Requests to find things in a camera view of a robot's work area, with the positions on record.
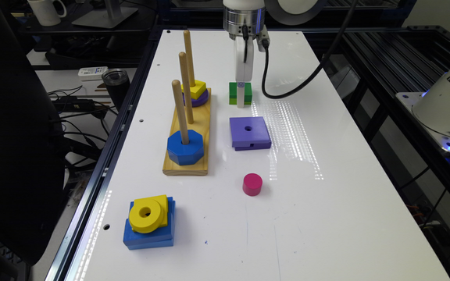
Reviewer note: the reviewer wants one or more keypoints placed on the blue square block top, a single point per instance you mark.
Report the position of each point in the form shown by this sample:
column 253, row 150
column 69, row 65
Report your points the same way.
column 166, row 229

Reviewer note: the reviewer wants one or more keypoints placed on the purple round block on peg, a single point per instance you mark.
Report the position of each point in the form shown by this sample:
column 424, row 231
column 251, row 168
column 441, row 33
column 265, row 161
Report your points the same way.
column 201, row 100

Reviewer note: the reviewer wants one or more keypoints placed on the dark green square block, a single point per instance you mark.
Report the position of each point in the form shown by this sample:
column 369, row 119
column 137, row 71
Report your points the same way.
column 233, row 89

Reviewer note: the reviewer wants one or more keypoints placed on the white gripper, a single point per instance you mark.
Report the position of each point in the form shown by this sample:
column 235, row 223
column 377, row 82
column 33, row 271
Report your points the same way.
column 244, row 58

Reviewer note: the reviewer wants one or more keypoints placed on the wooden peg base board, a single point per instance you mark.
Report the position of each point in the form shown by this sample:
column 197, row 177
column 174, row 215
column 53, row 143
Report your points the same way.
column 201, row 124

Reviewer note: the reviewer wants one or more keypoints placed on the blue square block bottom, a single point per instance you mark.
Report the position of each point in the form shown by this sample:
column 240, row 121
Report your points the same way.
column 135, row 241

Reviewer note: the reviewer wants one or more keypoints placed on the front wooden peg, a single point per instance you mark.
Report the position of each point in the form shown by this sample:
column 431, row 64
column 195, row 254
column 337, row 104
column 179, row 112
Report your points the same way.
column 179, row 106

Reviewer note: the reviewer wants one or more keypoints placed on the magenta cylinder block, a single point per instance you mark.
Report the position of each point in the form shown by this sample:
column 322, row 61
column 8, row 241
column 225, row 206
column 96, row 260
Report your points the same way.
column 252, row 184

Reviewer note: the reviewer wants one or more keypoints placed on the small yellow block on peg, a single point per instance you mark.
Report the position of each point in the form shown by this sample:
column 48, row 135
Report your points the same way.
column 197, row 90

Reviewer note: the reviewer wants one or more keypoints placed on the white remote device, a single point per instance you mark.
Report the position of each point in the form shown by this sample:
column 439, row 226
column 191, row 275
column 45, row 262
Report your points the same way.
column 92, row 73

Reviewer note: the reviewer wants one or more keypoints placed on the white mug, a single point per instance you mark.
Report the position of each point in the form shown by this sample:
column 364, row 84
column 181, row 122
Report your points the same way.
column 46, row 12

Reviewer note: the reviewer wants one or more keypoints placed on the yellow square block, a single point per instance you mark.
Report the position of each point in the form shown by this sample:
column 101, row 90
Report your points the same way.
column 163, row 207

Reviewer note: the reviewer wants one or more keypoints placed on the blue octagon block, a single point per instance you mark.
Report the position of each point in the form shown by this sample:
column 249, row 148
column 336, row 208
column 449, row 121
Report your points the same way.
column 185, row 154

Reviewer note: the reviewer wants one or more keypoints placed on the wooden peg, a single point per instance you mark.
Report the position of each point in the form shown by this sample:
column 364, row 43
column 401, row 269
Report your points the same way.
column 188, row 50
column 179, row 106
column 186, row 87

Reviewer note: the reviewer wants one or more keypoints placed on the black tumbler cup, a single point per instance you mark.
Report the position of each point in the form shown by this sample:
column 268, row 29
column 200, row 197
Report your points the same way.
column 117, row 83

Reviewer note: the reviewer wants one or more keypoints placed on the purple square block top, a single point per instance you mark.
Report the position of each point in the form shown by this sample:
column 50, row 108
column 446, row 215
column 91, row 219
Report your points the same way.
column 249, row 133

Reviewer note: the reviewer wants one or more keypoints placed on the black office chair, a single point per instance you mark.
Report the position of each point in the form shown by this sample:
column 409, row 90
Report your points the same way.
column 32, row 167

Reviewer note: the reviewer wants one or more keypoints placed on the blue square block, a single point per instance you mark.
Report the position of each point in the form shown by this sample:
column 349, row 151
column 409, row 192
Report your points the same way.
column 135, row 241
column 166, row 229

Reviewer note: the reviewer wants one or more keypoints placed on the middle wooden peg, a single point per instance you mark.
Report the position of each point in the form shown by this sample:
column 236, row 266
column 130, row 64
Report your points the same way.
column 186, row 87

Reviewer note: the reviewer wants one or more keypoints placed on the rear wooden peg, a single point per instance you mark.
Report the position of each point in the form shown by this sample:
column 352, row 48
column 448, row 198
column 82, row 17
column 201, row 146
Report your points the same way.
column 188, row 50

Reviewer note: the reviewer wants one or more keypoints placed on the grey monitor stand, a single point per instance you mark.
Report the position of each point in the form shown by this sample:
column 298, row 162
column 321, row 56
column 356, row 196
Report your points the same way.
column 108, row 18

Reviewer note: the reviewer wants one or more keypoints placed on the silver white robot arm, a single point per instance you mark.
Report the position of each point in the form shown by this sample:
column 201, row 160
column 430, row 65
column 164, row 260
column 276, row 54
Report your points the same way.
column 243, row 20

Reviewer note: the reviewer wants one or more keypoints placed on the yellow ring block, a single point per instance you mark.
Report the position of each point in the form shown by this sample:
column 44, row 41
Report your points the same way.
column 135, row 217

